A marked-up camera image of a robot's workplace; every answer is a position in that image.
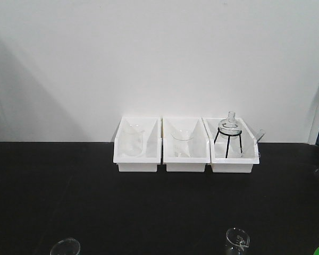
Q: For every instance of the glass beaker in left bin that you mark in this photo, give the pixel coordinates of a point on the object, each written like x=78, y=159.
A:
x=134, y=136

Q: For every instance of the glass beaker in middle bin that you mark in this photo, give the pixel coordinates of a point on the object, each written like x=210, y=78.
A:
x=181, y=139

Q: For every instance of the black wire tripod stand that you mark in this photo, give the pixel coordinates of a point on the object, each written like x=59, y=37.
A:
x=227, y=143

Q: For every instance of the white bin left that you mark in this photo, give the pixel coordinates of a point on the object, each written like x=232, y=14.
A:
x=151, y=157

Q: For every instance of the small glass beaker right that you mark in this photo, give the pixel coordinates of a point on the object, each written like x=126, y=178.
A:
x=237, y=241

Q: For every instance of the glass test tube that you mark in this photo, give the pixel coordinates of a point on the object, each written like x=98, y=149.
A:
x=258, y=136

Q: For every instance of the glass flask on tripod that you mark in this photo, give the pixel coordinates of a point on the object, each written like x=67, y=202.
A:
x=229, y=125

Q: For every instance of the small glass beaker left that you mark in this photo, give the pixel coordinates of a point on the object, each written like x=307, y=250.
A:
x=67, y=246

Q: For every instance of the white bin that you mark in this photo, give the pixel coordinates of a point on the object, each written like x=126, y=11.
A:
x=199, y=145
x=235, y=162
x=151, y=157

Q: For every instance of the white bin right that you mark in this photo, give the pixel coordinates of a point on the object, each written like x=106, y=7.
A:
x=235, y=162

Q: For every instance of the white bin middle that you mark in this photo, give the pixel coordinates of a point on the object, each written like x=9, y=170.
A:
x=199, y=145

